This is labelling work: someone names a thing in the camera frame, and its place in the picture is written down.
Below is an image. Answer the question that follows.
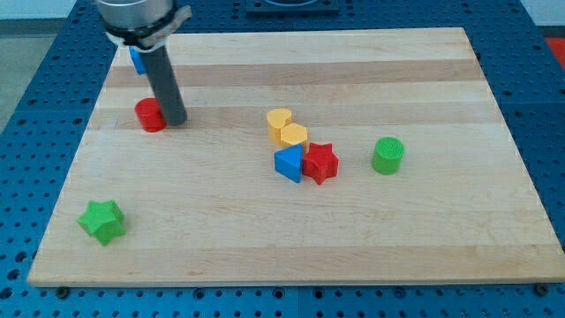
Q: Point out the green cylinder block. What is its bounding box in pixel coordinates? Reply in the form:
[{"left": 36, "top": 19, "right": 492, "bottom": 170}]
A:
[{"left": 372, "top": 137, "right": 404, "bottom": 175}]

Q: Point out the green star block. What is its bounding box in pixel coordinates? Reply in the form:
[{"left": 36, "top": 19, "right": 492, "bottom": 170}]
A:
[{"left": 77, "top": 200, "right": 126, "bottom": 246}]

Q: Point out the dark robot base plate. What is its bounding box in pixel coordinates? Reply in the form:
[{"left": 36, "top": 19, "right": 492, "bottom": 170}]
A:
[{"left": 245, "top": 0, "right": 341, "bottom": 16}]

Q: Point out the blue block behind rod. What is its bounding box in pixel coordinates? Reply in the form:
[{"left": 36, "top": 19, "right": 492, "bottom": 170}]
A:
[{"left": 128, "top": 46, "right": 146, "bottom": 75}]

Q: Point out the red star block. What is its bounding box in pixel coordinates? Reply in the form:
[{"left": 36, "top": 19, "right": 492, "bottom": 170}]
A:
[{"left": 302, "top": 142, "right": 339, "bottom": 185}]

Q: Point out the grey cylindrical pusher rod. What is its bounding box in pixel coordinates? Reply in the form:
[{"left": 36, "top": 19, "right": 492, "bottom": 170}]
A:
[{"left": 140, "top": 46, "right": 187, "bottom": 126}]

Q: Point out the yellow hexagon block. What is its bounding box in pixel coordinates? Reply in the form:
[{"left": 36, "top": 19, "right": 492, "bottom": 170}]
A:
[{"left": 280, "top": 123, "right": 308, "bottom": 153}]

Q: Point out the yellow heart block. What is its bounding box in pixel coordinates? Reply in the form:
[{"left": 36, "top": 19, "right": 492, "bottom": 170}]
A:
[{"left": 266, "top": 108, "right": 292, "bottom": 144}]

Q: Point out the blue triangle block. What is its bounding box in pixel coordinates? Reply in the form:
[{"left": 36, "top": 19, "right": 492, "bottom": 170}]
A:
[{"left": 274, "top": 144, "right": 303, "bottom": 183}]

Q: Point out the wooden board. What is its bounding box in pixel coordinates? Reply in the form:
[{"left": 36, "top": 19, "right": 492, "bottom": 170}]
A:
[{"left": 28, "top": 27, "right": 564, "bottom": 287}]

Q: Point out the red cylinder block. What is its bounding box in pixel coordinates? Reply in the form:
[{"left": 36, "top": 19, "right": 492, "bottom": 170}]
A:
[{"left": 134, "top": 97, "right": 167, "bottom": 133}]

